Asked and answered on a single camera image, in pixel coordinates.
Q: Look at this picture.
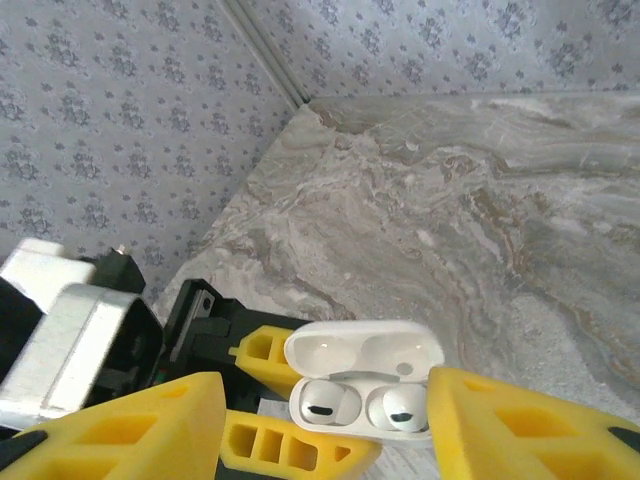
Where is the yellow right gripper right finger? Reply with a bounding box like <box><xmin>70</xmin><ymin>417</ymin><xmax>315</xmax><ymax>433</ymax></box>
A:
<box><xmin>428</xmin><ymin>365</ymin><xmax>640</xmax><ymax>480</ymax></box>

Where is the white wireless earbud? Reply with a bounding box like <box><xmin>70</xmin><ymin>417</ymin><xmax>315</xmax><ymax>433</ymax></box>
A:
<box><xmin>368</xmin><ymin>383</ymin><xmax>430</xmax><ymax>434</ymax></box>
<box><xmin>299</xmin><ymin>379</ymin><xmax>359</xmax><ymax>426</ymax></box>

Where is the white earbud charging case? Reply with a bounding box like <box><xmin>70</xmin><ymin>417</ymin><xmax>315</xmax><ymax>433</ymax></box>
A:
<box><xmin>283</xmin><ymin>319</ymin><xmax>446</xmax><ymax>450</ymax></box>

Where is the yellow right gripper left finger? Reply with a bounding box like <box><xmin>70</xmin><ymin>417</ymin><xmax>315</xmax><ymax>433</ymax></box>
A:
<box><xmin>0</xmin><ymin>371</ymin><xmax>227</xmax><ymax>480</ymax></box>

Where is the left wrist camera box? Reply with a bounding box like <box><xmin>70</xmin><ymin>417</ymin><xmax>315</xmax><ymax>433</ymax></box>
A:
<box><xmin>0</xmin><ymin>237</ymin><xmax>166</xmax><ymax>431</ymax></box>

